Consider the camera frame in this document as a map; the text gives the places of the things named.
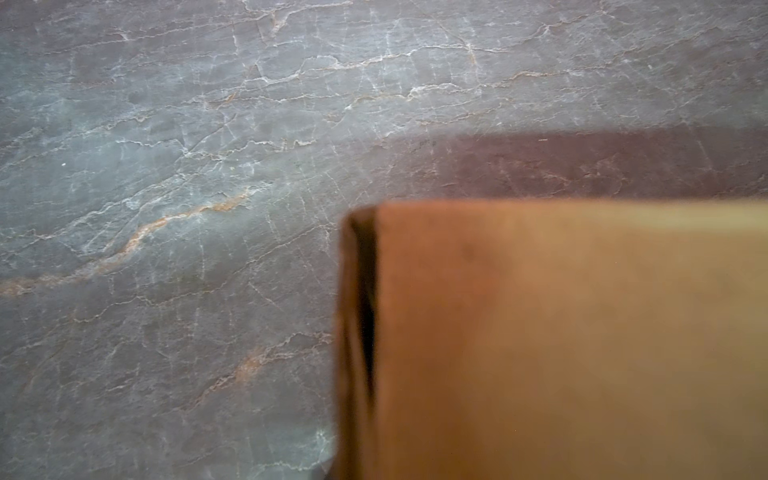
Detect brown cardboard box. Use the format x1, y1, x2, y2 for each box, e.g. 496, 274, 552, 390
331, 200, 767, 479

